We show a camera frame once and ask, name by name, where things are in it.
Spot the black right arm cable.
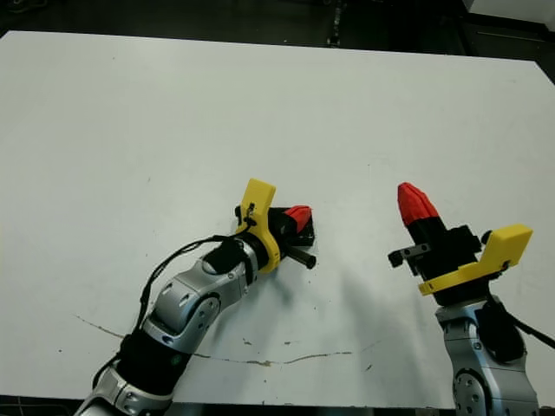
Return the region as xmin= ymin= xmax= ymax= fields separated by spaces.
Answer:
xmin=511 ymin=315 xmax=555 ymax=348

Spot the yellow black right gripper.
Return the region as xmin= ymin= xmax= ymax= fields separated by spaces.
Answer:
xmin=388 ymin=182 xmax=533 ymax=307

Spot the dark background cabinet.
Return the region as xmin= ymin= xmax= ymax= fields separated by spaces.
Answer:
xmin=459 ymin=8 xmax=555 ymax=57

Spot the glossy black box lid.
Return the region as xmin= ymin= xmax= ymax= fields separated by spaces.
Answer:
xmin=277 ymin=206 xmax=317 ymax=249

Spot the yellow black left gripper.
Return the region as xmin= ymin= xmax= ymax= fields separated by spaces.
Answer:
xmin=233 ymin=177 xmax=317 ymax=274

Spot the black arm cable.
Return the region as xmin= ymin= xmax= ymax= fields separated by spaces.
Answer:
xmin=93 ymin=233 xmax=252 ymax=391
xmin=511 ymin=315 xmax=555 ymax=348

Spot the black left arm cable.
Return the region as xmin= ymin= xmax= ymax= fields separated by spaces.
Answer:
xmin=93 ymin=233 xmax=252 ymax=391

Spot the black background post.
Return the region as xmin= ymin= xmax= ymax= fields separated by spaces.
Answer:
xmin=325 ymin=0 xmax=344 ymax=47

